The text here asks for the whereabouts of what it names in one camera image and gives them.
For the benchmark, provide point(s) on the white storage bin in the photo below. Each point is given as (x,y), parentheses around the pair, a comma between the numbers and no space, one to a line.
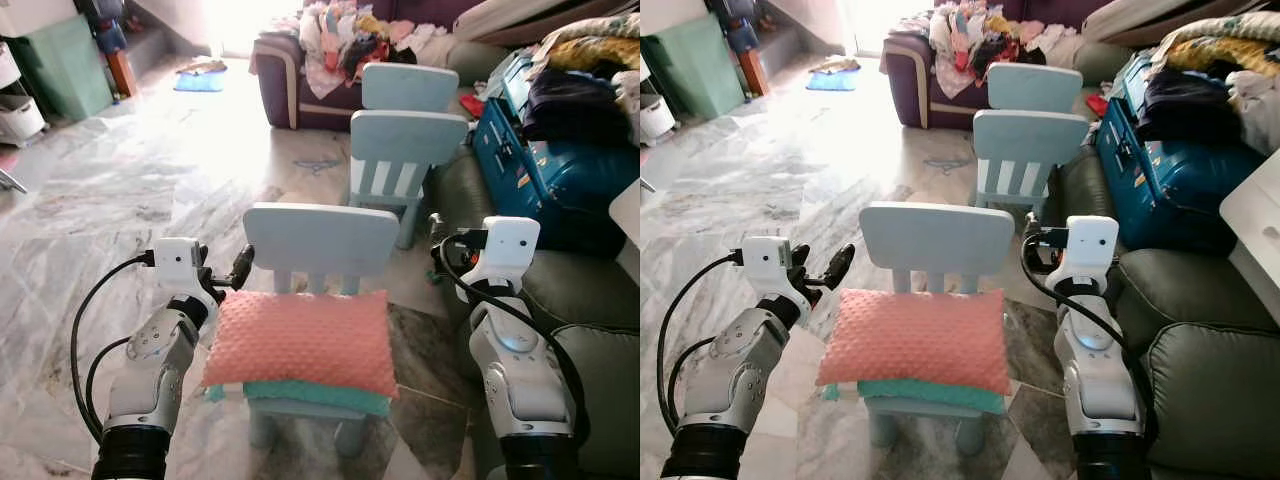
(20,115)
(655,115)

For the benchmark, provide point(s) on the pink dotted pillow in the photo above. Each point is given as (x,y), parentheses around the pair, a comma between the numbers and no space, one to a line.
(915,340)
(300,340)

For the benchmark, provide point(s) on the purple sofa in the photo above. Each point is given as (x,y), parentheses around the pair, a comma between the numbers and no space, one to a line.
(275,85)
(905,85)

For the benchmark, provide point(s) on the pile of colourful clothes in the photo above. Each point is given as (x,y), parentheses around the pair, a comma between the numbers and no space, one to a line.
(955,40)
(330,40)

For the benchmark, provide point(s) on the blue floor mat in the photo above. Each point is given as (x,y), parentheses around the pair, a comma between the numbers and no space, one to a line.
(200,83)
(832,81)

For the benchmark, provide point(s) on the grey green sofa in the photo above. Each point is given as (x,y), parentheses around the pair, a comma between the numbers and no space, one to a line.
(1210,400)
(600,400)

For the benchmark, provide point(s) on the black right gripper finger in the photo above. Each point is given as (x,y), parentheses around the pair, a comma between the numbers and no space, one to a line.
(1030,227)
(438,227)

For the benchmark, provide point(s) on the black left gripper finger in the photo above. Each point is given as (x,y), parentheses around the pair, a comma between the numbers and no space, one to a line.
(207,256)
(840,268)
(243,270)
(801,257)

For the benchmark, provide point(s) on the blue hard suitcase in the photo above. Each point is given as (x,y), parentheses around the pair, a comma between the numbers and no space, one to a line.
(570,185)
(1180,185)

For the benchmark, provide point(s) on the beige cloth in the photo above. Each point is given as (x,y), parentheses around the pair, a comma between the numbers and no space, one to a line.
(205,66)
(835,65)

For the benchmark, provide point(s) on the light blue child chair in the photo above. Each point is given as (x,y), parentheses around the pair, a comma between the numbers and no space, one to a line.
(320,238)
(410,87)
(1035,87)
(935,238)
(408,135)
(1030,133)

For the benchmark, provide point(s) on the white cloth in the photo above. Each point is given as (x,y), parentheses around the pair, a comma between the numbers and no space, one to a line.
(1255,110)
(628,100)

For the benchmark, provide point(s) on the yellow blanket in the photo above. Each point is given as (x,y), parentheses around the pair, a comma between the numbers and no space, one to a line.
(1230,55)
(600,52)

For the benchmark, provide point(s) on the green cabinet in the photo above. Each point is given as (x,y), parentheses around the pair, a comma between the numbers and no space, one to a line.
(695,65)
(65,70)

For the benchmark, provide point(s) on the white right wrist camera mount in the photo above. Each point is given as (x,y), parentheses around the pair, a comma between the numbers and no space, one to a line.
(512,245)
(1093,245)

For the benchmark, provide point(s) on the small red item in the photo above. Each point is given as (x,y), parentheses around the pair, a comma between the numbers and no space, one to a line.
(1097,104)
(472,105)

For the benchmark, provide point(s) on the dark folded clothing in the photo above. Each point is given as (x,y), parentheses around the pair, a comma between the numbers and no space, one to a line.
(570,105)
(1190,105)

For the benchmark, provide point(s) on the brown wooden box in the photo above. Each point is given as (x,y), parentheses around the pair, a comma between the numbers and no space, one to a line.
(122,72)
(752,72)

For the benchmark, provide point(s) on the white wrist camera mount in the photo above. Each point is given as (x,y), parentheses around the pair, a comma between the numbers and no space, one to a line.
(767,262)
(1093,245)
(512,245)
(177,262)

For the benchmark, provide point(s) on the beige mattress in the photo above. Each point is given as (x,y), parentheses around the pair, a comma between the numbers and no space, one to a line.
(530,18)
(1150,15)

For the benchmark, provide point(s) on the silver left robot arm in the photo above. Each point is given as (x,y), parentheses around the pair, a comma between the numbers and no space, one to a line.
(735,375)
(150,370)

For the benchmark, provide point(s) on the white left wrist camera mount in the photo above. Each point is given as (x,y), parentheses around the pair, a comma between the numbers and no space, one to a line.
(767,262)
(177,262)

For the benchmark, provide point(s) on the teal dotted pillow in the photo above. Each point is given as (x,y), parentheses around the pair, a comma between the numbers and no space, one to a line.
(320,398)
(930,396)

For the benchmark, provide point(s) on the white appliance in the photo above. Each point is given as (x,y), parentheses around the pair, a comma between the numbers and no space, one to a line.
(1255,230)
(628,210)

